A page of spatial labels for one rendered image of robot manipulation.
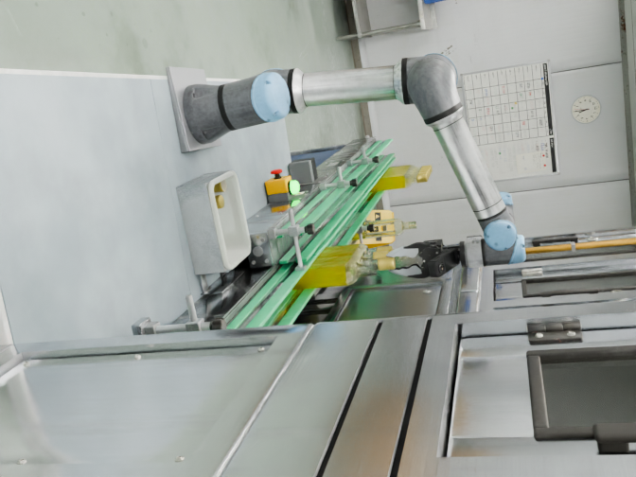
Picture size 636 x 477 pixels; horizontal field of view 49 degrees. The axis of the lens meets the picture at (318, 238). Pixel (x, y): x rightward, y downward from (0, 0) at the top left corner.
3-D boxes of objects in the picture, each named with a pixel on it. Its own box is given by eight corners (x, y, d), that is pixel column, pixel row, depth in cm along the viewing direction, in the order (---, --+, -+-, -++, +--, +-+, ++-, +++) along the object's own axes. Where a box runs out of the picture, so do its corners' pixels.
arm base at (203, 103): (176, 86, 168) (213, 77, 165) (201, 84, 182) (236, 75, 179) (193, 148, 170) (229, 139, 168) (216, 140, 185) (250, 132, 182)
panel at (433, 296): (251, 460, 134) (427, 457, 124) (248, 446, 133) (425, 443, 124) (345, 295, 217) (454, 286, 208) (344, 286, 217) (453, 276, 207)
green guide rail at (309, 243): (278, 264, 189) (307, 261, 187) (278, 260, 189) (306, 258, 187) (379, 156, 352) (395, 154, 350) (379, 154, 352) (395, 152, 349)
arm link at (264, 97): (217, 85, 166) (270, 72, 162) (236, 79, 178) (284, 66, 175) (231, 134, 169) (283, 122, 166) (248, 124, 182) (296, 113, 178)
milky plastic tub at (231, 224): (196, 275, 170) (229, 273, 167) (176, 186, 164) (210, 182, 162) (222, 255, 186) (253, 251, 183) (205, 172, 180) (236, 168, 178)
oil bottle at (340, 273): (282, 291, 191) (358, 285, 185) (278, 272, 190) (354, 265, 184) (288, 284, 196) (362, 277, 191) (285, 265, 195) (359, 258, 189)
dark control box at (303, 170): (291, 185, 250) (312, 183, 248) (286, 164, 248) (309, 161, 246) (296, 181, 258) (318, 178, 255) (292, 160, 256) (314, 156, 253)
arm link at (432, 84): (440, 53, 154) (530, 242, 163) (443, 48, 164) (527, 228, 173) (394, 77, 158) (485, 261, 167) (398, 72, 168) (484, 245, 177)
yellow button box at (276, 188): (267, 203, 224) (289, 200, 222) (262, 180, 223) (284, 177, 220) (273, 198, 231) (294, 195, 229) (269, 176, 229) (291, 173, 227)
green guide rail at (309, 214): (273, 238, 187) (302, 236, 185) (273, 235, 187) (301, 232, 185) (377, 142, 350) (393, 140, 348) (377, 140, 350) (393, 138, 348)
